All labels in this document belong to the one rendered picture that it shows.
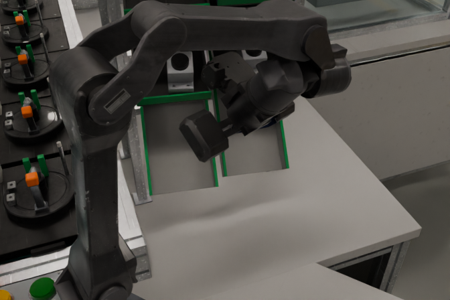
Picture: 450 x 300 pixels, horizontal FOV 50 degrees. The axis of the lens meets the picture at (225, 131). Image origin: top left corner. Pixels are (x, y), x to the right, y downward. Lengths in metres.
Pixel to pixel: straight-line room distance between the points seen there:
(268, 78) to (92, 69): 0.22
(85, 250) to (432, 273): 1.80
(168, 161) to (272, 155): 0.22
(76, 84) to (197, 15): 0.13
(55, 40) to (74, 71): 1.18
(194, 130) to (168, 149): 0.35
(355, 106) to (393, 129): 0.27
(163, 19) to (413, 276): 1.87
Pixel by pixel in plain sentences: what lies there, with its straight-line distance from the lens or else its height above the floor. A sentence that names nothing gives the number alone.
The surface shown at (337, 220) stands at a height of 0.86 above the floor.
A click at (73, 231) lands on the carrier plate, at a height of 0.97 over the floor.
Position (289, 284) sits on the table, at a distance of 0.99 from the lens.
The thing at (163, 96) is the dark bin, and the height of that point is 1.21.
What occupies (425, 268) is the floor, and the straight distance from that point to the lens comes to 2.23.
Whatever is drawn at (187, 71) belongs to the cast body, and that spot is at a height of 1.25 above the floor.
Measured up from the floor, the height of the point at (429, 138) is 0.34.
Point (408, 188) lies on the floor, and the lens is 2.55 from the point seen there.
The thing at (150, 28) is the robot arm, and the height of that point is 1.48.
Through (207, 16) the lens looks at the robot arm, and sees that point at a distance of 0.48.
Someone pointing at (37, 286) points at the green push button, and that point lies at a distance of 0.90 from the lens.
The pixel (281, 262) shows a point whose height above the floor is 0.86.
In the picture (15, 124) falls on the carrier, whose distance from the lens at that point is 1.23.
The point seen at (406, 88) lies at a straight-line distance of 2.01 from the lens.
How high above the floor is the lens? 1.67
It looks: 38 degrees down
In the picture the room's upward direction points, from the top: straight up
